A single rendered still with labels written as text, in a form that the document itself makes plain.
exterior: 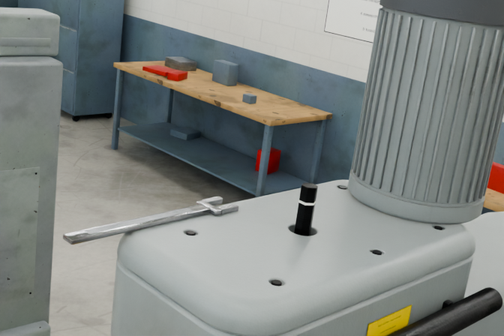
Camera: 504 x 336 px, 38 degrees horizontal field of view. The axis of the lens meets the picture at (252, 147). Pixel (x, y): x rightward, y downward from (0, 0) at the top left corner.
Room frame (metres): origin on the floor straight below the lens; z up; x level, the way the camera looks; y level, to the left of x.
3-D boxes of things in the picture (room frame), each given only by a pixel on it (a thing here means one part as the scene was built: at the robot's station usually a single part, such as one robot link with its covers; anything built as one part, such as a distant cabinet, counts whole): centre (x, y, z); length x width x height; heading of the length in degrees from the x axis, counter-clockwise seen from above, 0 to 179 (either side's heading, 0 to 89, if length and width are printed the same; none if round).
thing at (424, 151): (1.04, -0.25, 2.05); 0.20 x 0.20 x 0.32
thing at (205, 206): (0.82, 0.10, 1.89); 0.24 x 0.04 x 0.01; 137
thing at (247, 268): (0.87, -0.09, 1.81); 0.47 x 0.26 x 0.16; 136
